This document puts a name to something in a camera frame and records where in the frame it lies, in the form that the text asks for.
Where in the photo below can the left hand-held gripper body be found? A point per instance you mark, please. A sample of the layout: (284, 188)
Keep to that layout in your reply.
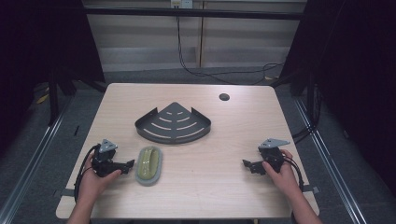
(104, 157)

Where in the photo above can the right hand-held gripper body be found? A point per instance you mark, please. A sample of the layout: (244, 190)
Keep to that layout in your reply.
(271, 155)

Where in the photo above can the person's right hand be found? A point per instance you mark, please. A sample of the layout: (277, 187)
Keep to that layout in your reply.
(285, 180)

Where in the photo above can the person's left hand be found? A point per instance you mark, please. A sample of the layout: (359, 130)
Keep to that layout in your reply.
(91, 185)

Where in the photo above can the black corner shelf rack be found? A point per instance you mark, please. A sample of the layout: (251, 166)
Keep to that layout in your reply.
(173, 126)

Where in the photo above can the black metal stand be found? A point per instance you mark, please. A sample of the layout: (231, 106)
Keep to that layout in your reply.
(53, 99)

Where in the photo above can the yellow scrap on floor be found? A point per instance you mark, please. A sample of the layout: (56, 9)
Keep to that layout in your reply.
(42, 98)

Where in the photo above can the dark curtain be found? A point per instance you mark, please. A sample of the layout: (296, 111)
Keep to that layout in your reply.
(40, 46)
(351, 77)

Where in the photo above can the black horizontal bar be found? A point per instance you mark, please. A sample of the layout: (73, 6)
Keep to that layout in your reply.
(193, 13)

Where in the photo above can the metal floor rail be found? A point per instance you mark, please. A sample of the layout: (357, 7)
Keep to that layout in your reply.
(333, 168)
(28, 174)

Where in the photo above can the white wall socket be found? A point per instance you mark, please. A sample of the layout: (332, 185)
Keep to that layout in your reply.
(181, 3)

